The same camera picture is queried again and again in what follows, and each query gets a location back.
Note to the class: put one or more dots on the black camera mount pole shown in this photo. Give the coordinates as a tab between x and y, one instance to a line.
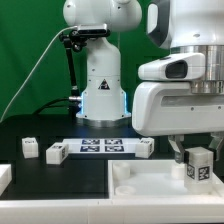
75	98

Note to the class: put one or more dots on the white obstacle wall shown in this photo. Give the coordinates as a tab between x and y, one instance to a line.
5	177
150	211

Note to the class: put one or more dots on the grey mounted camera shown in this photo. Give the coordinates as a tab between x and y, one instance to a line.
100	30

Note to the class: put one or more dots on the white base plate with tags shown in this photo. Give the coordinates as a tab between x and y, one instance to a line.
101	145

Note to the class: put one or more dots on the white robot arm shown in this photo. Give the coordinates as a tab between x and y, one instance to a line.
139	36

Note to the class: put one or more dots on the white left obstacle wall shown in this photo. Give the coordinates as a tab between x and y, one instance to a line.
5	177

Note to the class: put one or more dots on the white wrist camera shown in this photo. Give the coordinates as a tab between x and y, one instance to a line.
174	67

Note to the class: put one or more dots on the white front obstacle wall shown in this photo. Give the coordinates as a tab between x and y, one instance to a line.
150	211

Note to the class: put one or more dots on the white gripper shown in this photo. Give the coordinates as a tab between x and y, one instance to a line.
161	108

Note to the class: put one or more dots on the white square tabletop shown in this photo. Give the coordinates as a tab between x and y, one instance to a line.
146	179

